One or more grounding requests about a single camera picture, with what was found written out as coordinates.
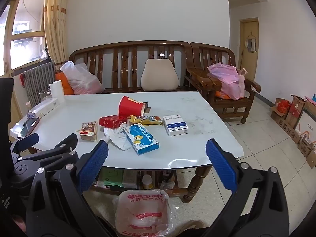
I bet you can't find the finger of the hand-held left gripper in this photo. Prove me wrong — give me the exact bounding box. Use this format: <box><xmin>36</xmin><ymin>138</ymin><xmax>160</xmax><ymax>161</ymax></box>
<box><xmin>10</xmin><ymin>133</ymin><xmax>40</xmax><ymax>154</ymax></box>
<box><xmin>18</xmin><ymin>133</ymin><xmax>79</xmax><ymax>176</ymax></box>

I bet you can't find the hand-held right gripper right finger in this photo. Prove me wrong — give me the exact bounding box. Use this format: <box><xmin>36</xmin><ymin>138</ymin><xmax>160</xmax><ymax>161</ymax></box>
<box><xmin>206</xmin><ymin>138</ymin><xmax>289</xmax><ymax>237</ymax></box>

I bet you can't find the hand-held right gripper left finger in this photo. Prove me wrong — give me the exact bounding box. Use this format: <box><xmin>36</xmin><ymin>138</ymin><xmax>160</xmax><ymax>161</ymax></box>
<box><xmin>26</xmin><ymin>139</ymin><xmax>109</xmax><ymax>237</ymax></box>

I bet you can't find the small brown box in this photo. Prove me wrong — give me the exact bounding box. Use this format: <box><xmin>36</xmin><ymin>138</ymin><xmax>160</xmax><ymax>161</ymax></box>
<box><xmin>79</xmin><ymin>121</ymin><xmax>98</xmax><ymax>142</ymax></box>

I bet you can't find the white tissue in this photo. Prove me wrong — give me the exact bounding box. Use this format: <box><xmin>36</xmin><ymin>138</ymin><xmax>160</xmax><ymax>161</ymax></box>
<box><xmin>104</xmin><ymin>122</ymin><xmax>135</xmax><ymax>151</ymax></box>

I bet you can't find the red cigarette box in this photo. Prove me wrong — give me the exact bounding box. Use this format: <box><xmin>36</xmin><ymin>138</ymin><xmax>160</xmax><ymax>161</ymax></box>
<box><xmin>99</xmin><ymin>115</ymin><xmax>128</xmax><ymax>129</ymax></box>

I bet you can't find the yellow snack wrapper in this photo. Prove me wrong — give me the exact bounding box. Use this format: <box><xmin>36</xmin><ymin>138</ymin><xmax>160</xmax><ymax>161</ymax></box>
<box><xmin>127</xmin><ymin>115</ymin><xmax>163</xmax><ymax>127</ymax></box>

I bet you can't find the white and blue medicine box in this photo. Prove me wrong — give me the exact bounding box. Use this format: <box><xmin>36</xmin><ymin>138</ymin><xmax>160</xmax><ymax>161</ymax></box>
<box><xmin>162</xmin><ymin>114</ymin><xmax>189</xmax><ymax>137</ymax></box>

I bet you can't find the red paper cup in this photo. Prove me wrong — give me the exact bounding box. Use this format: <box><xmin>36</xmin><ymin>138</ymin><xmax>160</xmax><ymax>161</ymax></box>
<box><xmin>118</xmin><ymin>95</ymin><xmax>149</xmax><ymax>117</ymax></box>

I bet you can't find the black phone on table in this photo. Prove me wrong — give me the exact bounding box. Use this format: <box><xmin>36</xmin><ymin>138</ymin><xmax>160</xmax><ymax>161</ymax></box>
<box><xmin>20</xmin><ymin>117</ymin><xmax>40</xmax><ymax>137</ymax></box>

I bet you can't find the green packet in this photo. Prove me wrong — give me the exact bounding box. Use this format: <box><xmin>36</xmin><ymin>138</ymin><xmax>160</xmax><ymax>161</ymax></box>
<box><xmin>103</xmin><ymin>168</ymin><xmax>124</xmax><ymax>187</ymax></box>

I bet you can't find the long white box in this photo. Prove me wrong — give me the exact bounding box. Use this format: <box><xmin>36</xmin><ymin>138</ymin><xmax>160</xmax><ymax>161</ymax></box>
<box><xmin>27</xmin><ymin>97</ymin><xmax>60</xmax><ymax>118</ymax></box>

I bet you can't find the white box under table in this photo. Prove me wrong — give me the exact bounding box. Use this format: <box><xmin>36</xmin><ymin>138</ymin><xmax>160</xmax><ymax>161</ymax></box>
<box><xmin>122</xmin><ymin>170</ymin><xmax>141</xmax><ymax>189</ymax></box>

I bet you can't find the clear glass cup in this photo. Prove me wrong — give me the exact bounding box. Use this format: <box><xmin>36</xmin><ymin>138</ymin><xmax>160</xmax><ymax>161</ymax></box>
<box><xmin>39</xmin><ymin>89</ymin><xmax>51</xmax><ymax>103</ymax></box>

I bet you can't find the grey radiator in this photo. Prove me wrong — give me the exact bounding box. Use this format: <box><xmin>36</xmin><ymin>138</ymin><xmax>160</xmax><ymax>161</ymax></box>
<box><xmin>23</xmin><ymin>62</ymin><xmax>55</xmax><ymax>106</ymax></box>

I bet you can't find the white paper roll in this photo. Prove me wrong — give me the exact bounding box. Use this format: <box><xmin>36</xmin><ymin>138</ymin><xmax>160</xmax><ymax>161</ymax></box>
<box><xmin>49</xmin><ymin>80</ymin><xmax>65</xmax><ymax>103</ymax></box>

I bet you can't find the white top wooden coffee table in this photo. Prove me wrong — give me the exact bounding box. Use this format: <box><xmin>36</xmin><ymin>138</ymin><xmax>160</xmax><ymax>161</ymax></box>
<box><xmin>10</xmin><ymin>91</ymin><xmax>245</xmax><ymax>204</ymax></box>

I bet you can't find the orange bag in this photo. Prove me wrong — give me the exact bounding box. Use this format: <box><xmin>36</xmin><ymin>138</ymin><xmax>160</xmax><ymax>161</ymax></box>
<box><xmin>55</xmin><ymin>72</ymin><xmax>74</xmax><ymax>96</ymax></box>

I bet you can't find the white plastic bag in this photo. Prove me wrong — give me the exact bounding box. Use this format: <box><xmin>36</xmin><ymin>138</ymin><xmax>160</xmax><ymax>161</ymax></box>
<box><xmin>60</xmin><ymin>61</ymin><xmax>105</xmax><ymax>95</ymax></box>

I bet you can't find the open brown cardboard box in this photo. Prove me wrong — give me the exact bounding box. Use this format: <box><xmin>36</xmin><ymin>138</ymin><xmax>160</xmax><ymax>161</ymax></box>
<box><xmin>271</xmin><ymin>98</ymin><xmax>292</xmax><ymax>121</ymax></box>

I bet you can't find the red plastic bag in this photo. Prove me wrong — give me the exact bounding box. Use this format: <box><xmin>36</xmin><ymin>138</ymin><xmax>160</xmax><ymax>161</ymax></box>
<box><xmin>277</xmin><ymin>100</ymin><xmax>290</xmax><ymax>114</ymax></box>

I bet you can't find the small brown carton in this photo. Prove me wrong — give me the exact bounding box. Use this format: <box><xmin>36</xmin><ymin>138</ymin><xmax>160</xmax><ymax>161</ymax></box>
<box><xmin>297</xmin><ymin>133</ymin><xmax>316</xmax><ymax>157</ymax></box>

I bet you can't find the pink plastic bag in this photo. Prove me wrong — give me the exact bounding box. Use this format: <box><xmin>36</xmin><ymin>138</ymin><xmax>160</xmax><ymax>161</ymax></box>
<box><xmin>207</xmin><ymin>63</ymin><xmax>248</xmax><ymax>101</ymax></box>

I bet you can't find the red printed carton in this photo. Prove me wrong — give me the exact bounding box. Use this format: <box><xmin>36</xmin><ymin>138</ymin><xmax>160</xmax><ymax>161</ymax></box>
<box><xmin>284</xmin><ymin>95</ymin><xmax>307</xmax><ymax>129</ymax></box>

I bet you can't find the beige curtain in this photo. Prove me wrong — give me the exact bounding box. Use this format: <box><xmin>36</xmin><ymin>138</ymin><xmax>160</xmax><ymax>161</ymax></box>
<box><xmin>44</xmin><ymin>0</ymin><xmax>70</xmax><ymax>66</ymax></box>

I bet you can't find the large white carton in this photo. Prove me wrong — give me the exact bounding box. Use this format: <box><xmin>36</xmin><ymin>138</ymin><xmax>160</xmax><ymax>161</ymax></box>
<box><xmin>295</xmin><ymin>109</ymin><xmax>316</xmax><ymax>140</ymax></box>

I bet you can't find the wooden sofa bench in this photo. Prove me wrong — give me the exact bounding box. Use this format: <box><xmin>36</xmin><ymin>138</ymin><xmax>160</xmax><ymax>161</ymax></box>
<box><xmin>69</xmin><ymin>41</ymin><xmax>192</xmax><ymax>95</ymax></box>

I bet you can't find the beige cushion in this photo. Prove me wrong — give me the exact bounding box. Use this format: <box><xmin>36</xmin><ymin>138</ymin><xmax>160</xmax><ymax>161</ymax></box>
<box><xmin>141</xmin><ymin>58</ymin><xmax>179</xmax><ymax>92</ymax></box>

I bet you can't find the wooden armchair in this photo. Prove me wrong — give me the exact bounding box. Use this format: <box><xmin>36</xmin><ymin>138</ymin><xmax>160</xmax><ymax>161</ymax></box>
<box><xmin>184</xmin><ymin>42</ymin><xmax>261</xmax><ymax>124</ymax></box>

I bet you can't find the hanging cloth on hanger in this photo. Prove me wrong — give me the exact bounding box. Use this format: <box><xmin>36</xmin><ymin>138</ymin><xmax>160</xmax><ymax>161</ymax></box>
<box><xmin>245</xmin><ymin>32</ymin><xmax>258</xmax><ymax>53</ymax></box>

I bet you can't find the yellow wooden door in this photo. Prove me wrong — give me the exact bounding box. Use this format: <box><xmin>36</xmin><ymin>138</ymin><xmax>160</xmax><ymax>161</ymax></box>
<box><xmin>239</xmin><ymin>18</ymin><xmax>259</xmax><ymax>79</ymax></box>

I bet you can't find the wooden frame window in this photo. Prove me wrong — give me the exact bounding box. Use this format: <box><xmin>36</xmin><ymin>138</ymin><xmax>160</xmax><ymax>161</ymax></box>
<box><xmin>0</xmin><ymin>0</ymin><xmax>48</xmax><ymax>77</ymax></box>

